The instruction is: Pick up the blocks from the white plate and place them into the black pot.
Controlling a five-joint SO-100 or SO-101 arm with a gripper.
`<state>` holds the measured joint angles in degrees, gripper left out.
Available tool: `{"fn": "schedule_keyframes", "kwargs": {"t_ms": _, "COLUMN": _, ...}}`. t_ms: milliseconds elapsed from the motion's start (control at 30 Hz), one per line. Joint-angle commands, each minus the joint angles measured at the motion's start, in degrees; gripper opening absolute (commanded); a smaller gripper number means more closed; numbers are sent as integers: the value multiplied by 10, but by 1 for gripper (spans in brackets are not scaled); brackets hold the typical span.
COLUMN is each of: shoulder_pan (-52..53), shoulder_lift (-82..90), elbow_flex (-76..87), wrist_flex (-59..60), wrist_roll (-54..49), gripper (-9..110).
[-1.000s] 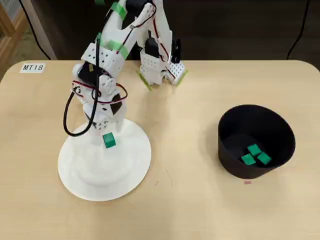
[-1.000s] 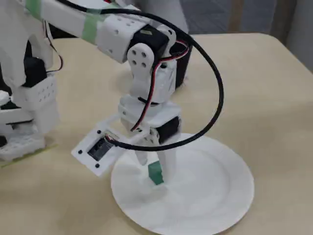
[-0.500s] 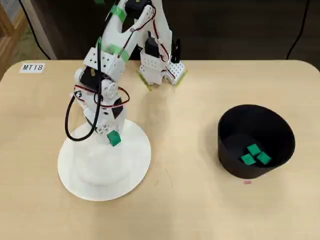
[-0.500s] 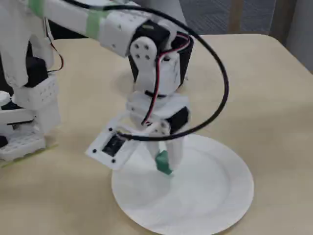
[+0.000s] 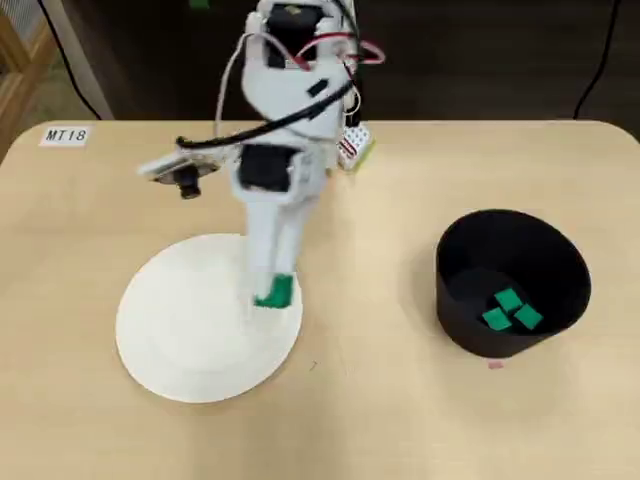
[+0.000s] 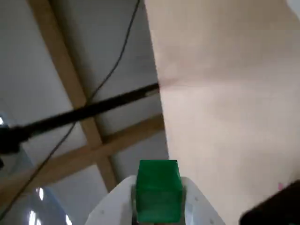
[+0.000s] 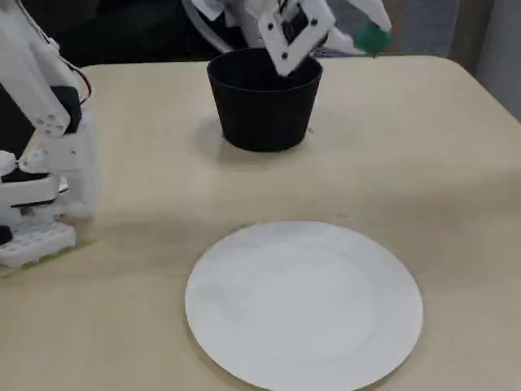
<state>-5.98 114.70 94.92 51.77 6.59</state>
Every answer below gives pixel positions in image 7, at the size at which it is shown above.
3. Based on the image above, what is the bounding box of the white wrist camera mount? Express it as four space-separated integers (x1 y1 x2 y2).
258 0 337 77

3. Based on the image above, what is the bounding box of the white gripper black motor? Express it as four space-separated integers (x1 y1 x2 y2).
221 0 392 53

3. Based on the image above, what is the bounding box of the red black shoulder servo wire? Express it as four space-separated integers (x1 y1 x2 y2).
15 0 93 108

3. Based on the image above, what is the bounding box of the person in white coat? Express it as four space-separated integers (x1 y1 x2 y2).
181 0 245 54

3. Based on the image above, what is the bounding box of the black pot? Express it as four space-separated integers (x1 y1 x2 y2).
206 47 324 152

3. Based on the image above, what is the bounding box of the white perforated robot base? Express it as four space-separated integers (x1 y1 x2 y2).
0 219 78 269

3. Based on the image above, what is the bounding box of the green block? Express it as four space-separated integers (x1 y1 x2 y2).
352 20 394 57

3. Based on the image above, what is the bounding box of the yellow green tape strip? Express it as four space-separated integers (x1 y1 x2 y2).
0 238 99 280

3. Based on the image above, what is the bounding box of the white plate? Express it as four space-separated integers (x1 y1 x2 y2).
185 221 424 391

